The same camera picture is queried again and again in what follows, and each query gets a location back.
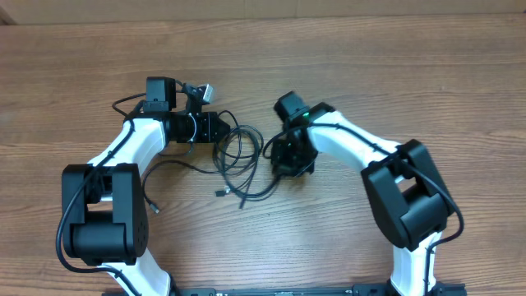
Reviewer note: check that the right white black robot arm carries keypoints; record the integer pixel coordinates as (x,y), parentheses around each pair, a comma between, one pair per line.
(409,200)

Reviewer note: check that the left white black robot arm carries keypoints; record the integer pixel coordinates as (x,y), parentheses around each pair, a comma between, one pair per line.
(104,225)

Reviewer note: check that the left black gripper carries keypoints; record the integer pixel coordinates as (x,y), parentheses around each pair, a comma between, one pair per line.
(208,135)

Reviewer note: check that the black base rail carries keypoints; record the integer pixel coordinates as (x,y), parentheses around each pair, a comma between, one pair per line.
(283,291)

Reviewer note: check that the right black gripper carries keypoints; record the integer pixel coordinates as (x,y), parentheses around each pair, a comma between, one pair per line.
(292,160)

